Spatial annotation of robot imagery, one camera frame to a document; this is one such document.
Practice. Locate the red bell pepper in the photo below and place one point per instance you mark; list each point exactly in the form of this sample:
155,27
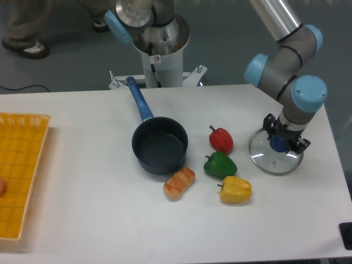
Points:
221,140

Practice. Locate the person's right shoe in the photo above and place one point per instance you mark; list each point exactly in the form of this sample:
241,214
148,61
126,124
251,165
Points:
99,25

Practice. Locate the orange toy bread loaf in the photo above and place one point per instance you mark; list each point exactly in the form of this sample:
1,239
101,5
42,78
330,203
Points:
178,183

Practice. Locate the green bell pepper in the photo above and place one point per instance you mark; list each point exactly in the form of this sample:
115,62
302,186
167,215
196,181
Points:
219,165

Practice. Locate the yellow woven basket tray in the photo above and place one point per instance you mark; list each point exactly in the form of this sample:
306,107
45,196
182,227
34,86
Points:
23,137

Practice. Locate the black device at table edge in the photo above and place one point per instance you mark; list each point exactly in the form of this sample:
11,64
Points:
346,234

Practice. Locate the glass lid blue knob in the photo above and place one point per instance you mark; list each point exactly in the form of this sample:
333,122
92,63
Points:
272,156

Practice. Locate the dark saucepan blue handle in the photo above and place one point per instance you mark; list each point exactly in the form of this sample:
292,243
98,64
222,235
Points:
159,143

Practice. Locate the yellow bell pepper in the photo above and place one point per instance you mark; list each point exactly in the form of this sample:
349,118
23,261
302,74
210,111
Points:
235,190

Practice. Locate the person's left leg and shoe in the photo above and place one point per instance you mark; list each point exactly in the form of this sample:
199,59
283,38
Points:
27,20

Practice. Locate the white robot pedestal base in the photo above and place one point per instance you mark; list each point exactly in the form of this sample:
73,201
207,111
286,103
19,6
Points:
162,53

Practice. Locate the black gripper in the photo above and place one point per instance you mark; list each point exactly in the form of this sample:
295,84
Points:
284,139

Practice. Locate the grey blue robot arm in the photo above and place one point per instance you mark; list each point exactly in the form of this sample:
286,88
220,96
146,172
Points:
301,97

